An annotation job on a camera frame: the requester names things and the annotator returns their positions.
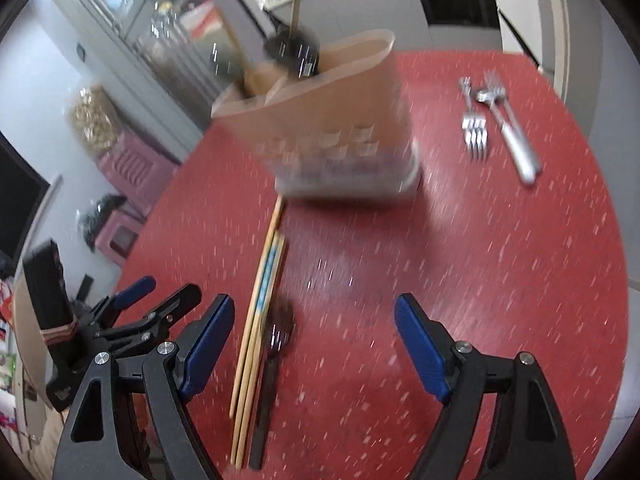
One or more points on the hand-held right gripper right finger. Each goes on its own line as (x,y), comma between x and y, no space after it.
(420,350)

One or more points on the metal fork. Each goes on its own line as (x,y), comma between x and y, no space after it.
(475,132)

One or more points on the blue patterned wooden chopstick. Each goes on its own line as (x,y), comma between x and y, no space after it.
(260,310)
(267,310)
(265,270)

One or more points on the beige cutlery holder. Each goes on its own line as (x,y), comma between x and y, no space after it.
(340,125)

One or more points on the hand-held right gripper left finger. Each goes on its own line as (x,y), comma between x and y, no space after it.
(207,345)

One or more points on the clear bag of nuts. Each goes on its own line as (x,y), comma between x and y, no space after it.
(92,120)

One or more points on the glass door cabinet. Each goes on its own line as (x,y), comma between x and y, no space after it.
(150,20)

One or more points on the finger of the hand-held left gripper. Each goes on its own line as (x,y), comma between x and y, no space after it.
(170,310)
(132,292)

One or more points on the black bag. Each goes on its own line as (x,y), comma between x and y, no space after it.
(100,215)

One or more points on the black screen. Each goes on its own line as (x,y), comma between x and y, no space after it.
(15,195)

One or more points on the small pink stool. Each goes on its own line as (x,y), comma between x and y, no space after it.
(117,234)

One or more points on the stack of pink stools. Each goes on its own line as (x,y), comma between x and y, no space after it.
(135,165)

